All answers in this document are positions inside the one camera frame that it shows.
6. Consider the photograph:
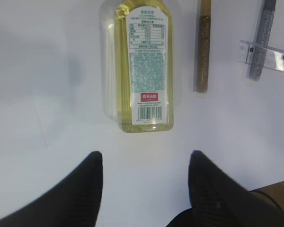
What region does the yellow tea bottle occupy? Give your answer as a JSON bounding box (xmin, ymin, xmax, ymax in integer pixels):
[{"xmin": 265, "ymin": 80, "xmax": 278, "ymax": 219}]
[{"xmin": 100, "ymin": 0, "xmax": 174, "ymax": 133}]

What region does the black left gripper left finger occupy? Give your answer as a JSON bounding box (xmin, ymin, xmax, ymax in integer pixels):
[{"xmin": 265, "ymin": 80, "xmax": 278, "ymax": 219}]
[{"xmin": 0, "ymin": 151, "xmax": 103, "ymax": 227}]

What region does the gold glitter pen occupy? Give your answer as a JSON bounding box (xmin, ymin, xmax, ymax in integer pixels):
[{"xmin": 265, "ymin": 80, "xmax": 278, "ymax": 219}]
[{"xmin": 195, "ymin": 0, "xmax": 212, "ymax": 93}]

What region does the silver glitter pen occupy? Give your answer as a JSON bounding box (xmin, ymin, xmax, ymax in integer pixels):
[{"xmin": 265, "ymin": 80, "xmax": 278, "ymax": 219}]
[{"xmin": 248, "ymin": 0, "xmax": 276, "ymax": 81}]

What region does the clear plastic ruler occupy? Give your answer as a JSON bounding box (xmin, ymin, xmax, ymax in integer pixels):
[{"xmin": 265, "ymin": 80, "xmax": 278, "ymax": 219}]
[{"xmin": 237, "ymin": 40, "xmax": 284, "ymax": 72}]

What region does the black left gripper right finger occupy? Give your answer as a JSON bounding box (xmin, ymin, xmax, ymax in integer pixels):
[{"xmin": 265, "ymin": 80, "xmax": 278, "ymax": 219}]
[{"xmin": 168, "ymin": 150, "xmax": 284, "ymax": 227}]

